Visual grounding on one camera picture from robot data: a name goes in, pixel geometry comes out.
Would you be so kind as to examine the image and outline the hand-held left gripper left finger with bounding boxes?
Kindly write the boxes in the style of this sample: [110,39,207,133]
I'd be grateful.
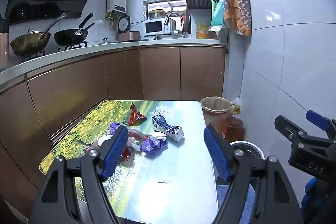
[29,125,129,224]

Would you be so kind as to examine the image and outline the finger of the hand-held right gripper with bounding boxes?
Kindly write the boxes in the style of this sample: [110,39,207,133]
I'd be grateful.
[306,110,336,140]
[275,115,307,142]

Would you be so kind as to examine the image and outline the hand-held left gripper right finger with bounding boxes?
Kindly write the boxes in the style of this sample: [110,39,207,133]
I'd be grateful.
[203,126,305,224]

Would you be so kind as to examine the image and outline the white tissue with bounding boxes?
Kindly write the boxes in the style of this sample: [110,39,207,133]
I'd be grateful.
[97,133,114,147]

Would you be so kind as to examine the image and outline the white round trash can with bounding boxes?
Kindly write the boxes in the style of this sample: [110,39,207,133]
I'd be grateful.
[230,140,264,161]

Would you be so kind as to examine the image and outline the purple wrapper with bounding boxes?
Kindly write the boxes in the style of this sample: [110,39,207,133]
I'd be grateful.
[142,136,168,156]
[109,122,124,136]

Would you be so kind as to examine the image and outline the blue and white milk carton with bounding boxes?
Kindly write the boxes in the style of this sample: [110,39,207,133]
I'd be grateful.
[152,114,184,143]

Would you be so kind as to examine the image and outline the person's right hand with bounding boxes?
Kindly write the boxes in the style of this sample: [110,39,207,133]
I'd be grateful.
[301,178,330,212]

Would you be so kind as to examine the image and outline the crumpled clear plastic wrapper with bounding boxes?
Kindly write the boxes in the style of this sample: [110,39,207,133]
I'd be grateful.
[121,128,147,161]

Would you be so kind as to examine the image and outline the amber oil bottle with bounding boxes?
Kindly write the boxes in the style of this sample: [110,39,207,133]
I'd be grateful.
[223,116,244,143]

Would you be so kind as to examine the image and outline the beige bin with bag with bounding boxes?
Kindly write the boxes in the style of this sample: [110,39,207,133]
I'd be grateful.
[200,96,235,135]

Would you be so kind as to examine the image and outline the blue stool cushion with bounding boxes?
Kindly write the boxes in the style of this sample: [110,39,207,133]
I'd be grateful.
[215,177,256,224]

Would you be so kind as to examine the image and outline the red snack wrapper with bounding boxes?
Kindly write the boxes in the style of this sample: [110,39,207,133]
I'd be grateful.
[129,103,147,126]

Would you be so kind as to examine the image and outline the yellow oil bottle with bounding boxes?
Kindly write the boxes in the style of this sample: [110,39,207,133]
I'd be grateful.
[231,97,243,115]

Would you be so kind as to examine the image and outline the landscape printed folding table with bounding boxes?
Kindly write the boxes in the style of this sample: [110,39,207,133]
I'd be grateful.
[39,100,219,219]

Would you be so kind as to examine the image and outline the brown base cabinets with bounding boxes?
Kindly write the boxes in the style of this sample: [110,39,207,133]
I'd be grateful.
[0,44,226,215]

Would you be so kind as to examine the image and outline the gas stove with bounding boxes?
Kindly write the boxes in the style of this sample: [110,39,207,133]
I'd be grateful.
[21,42,88,60]

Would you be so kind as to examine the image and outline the brown rice cooker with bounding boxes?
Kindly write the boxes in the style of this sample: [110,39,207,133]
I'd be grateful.
[117,15,141,42]

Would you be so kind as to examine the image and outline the yellow packet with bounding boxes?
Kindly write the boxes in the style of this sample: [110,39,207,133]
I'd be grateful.
[196,22,210,39]

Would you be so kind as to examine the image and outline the black frying pan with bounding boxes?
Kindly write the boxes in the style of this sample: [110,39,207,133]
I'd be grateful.
[54,13,95,46]

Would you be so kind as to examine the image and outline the teal plastic bag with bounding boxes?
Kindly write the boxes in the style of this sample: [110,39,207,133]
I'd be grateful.
[209,0,226,32]

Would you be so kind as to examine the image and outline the white microwave oven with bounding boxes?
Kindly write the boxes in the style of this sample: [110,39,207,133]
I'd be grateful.
[143,18,172,36]

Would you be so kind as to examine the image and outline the gold wok with lid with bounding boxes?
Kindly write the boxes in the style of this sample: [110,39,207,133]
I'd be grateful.
[10,13,67,57]

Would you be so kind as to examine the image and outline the steel kitchen faucet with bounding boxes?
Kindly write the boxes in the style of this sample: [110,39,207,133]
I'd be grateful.
[164,12,184,38]

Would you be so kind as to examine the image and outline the yellow pot with glass lid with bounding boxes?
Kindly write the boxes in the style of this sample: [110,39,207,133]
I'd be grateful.
[147,8,167,20]

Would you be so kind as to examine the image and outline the brown cylindrical holder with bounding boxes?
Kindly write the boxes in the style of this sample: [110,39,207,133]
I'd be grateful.
[0,32,11,68]

